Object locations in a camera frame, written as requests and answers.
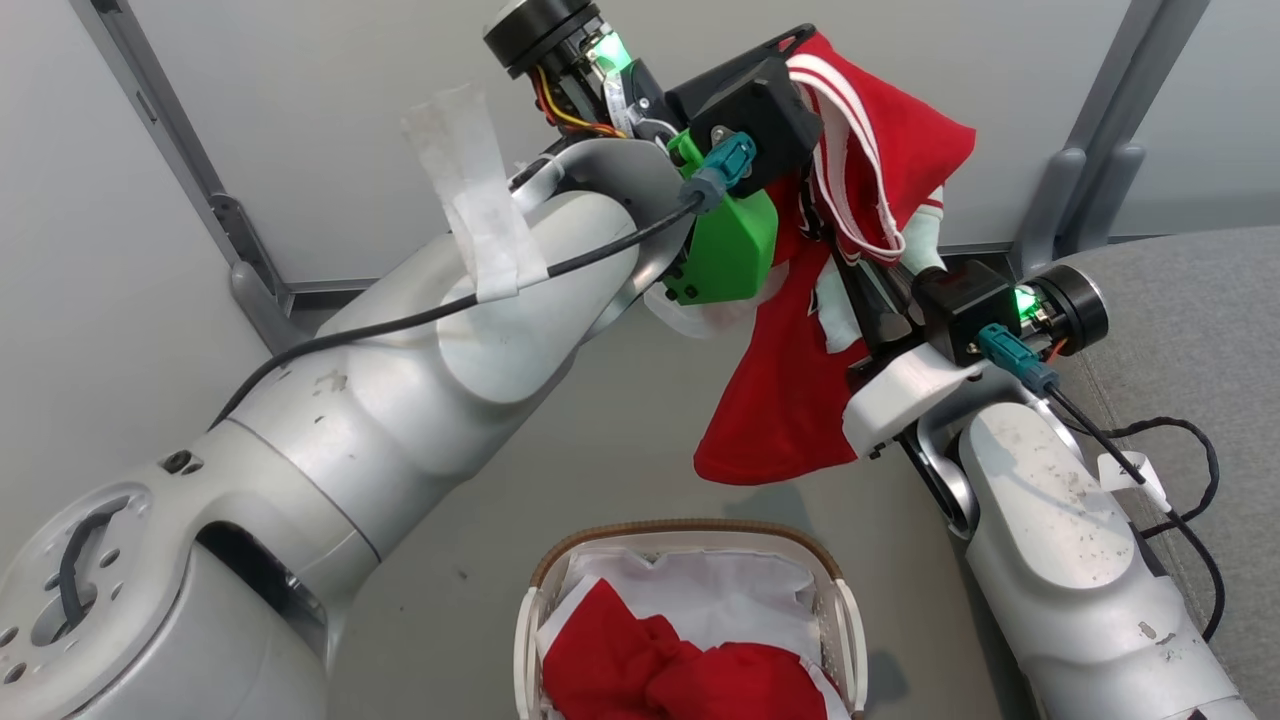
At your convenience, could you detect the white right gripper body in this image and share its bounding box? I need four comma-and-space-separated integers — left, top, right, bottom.
842, 343, 989, 462

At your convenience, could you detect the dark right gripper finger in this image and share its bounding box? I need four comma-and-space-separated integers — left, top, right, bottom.
872, 278, 917, 349
836, 255, 889, 353

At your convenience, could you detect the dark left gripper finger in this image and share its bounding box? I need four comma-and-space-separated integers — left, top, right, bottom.
664, 24, 818, 117

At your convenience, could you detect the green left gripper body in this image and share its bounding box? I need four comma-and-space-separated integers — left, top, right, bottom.
663, 130, 780, 307

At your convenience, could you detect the red jersey with white stripes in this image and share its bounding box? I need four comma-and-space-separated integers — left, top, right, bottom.
693, 29, 978, 488

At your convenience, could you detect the plain red garment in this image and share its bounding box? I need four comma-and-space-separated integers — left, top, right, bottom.
541, 579, 832, 720

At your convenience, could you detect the white laundry basket brown rim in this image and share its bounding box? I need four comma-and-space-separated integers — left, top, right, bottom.
513, 518, 870, 720

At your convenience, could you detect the white basket liner cloth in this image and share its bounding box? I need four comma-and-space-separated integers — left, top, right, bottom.
536, 545, 853, 720

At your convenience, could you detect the white tape strip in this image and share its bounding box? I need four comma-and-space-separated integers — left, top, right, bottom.
401, 84, 550, 304

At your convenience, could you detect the grey fabric sofa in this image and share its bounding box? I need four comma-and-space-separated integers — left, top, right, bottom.
1035, 224, 1280, 720

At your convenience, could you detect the teal left cable connector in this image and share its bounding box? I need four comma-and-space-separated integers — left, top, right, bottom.
680, 130, 759, 214

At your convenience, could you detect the teal cable connector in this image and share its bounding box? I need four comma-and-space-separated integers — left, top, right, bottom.
978, 323, 1061, 394
680, 130, 759, 214

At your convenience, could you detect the teal right cable connector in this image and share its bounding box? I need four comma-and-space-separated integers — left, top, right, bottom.
978, 323, 1061, 394

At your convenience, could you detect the small white cable tag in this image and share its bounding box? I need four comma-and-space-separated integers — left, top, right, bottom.
1096, 451, 1172, 514

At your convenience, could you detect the grey double partition post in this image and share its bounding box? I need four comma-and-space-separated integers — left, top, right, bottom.
1008, 0, 1213, 283

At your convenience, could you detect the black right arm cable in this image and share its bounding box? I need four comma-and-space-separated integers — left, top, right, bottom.
1045, 385, 1228, 643

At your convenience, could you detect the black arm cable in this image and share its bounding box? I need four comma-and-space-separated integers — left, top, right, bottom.
208, 190, 703, 433
1045, 385, 1228, 643

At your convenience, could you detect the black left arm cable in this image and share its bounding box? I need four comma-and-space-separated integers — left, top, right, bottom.
208, 190, 703, 433

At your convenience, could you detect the grey partition post with foot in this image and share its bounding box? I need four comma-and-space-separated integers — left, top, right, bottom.
68, 0, 381, 357

